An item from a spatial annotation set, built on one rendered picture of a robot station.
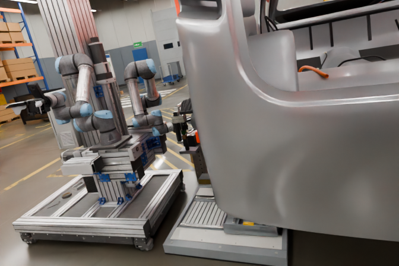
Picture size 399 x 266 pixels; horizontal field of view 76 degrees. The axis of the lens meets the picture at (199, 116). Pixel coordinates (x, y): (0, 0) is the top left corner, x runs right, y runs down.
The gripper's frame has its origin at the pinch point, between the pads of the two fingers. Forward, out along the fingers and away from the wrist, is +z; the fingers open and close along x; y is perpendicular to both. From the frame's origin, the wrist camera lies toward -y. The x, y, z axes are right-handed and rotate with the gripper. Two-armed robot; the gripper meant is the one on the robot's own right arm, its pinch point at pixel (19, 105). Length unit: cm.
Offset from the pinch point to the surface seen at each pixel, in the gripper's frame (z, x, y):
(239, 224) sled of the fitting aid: -33, -109, 95
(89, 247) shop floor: -50, 9, 126
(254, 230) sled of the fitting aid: -27, -118, 96
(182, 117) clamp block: -43, -73, 20
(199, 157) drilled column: -124, -80, 85
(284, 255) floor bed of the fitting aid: -9, -132, 99
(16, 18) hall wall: -1135, 779, -201
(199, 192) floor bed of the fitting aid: -93, -80, 106
